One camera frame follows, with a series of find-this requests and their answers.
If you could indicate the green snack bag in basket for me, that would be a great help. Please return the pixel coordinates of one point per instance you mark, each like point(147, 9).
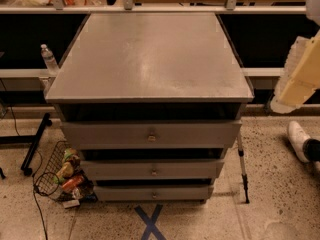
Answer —
point(71, 156)

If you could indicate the grey drawer cabinet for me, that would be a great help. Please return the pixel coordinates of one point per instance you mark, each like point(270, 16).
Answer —
point(151, 67)

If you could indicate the grey top drawer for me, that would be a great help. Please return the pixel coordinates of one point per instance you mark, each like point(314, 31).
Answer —
point(106, 135)

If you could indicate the grey drawer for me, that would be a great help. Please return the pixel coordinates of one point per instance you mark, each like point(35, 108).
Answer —
point(106, 135)
point(152, 169)
point(148, 193)

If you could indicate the grey middle drawer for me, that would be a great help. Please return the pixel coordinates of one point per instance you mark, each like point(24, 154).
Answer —
point(152, 169)

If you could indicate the grey bottom drawer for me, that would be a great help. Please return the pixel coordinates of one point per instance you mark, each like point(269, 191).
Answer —
point(148, 193)

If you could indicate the grey tripod leg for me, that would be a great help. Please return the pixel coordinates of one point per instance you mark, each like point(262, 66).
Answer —
point(243, 168)

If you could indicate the orange snack pack in basket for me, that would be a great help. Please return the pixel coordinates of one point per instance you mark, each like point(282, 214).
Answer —
point(72, 183)

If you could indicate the blue tape cross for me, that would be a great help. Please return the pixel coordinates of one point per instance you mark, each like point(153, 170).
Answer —
point(150, 223)

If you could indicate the clear plastic water bottle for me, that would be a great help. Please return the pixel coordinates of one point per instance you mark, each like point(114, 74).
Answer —
point(49, 60)

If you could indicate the black stand leg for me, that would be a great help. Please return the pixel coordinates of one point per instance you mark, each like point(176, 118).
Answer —
point(32, 140)

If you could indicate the white shoe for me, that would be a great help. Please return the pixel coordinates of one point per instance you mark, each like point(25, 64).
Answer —
point(298, 137)

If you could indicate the white horizontal rail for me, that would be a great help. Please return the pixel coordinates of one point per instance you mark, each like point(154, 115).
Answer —
point(154, 9)

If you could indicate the black wire basket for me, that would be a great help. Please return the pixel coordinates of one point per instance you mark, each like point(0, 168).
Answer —
point(56, 173)

